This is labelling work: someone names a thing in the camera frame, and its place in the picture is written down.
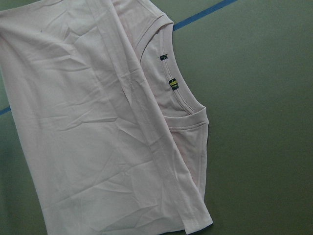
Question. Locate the pink Snoopy t-shirt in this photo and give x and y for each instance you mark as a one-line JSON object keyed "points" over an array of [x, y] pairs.
{"points": [[114, 139]]}

